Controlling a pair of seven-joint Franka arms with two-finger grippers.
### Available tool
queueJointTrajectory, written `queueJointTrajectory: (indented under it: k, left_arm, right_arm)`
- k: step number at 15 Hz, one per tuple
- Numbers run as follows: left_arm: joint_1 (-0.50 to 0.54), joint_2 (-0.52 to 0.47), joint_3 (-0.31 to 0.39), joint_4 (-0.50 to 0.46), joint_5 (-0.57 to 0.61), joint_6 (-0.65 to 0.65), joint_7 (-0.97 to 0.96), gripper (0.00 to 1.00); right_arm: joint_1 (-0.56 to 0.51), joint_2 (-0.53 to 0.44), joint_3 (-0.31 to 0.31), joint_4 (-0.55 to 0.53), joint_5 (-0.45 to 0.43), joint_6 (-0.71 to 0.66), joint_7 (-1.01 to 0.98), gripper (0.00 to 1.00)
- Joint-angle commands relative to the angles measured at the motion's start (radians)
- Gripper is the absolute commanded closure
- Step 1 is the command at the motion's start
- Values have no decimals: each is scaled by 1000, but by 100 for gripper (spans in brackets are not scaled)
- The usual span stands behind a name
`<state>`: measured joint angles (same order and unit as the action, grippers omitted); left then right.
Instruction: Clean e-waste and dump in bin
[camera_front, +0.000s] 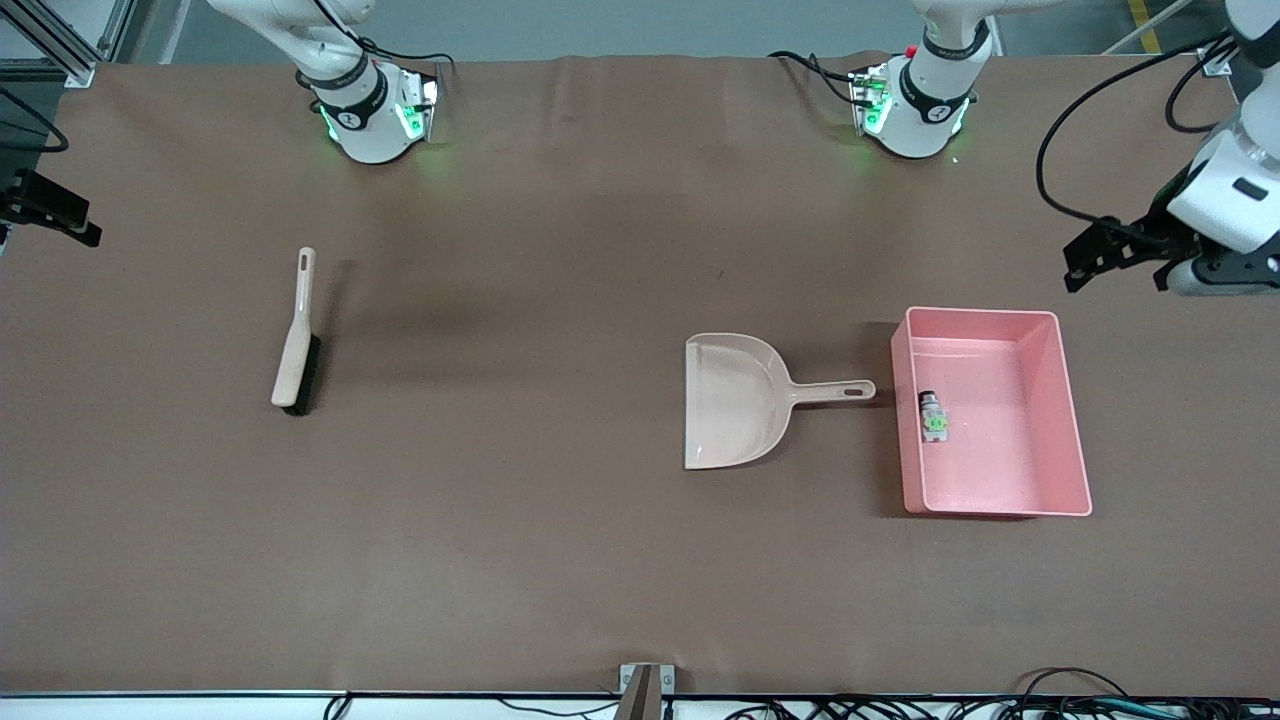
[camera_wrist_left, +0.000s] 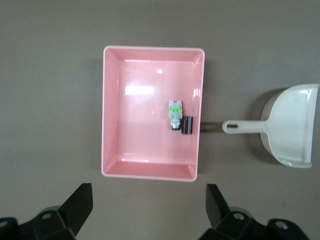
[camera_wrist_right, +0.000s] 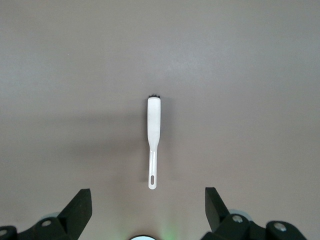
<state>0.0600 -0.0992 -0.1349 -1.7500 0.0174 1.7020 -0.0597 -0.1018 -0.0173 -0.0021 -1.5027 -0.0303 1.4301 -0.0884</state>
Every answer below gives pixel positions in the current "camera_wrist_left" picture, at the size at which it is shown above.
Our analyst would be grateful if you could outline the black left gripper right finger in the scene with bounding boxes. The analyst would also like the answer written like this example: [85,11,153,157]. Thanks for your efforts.
[199,183,310,240]

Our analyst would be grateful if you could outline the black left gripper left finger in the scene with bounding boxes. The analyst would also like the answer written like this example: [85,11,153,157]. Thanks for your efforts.
[0,183,94,240]

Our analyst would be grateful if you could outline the dark brown small component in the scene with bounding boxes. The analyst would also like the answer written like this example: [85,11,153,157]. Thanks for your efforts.
[180,115,195,135]

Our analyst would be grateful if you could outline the light plastic dustpan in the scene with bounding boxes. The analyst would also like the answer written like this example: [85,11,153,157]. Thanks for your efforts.
[221,83,320,169]

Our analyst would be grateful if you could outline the pink plastic bin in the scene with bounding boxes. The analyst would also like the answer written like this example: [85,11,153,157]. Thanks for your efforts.
[100,44,206,184]

